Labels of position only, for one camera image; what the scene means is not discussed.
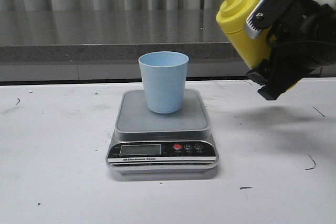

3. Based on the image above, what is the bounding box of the grey stone counter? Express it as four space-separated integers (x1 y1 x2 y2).
1 9 248 82

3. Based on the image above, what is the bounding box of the silver electronic kitchen scale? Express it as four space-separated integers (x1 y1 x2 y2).
106 89 219 180

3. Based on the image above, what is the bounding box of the yellow squeeze bottle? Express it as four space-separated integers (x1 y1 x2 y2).
216 0 271 86

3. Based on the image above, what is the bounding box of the light blue plastic cup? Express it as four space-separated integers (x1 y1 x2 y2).
138 51 189 114

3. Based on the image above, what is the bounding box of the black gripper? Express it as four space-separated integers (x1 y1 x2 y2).
246 0 335 101

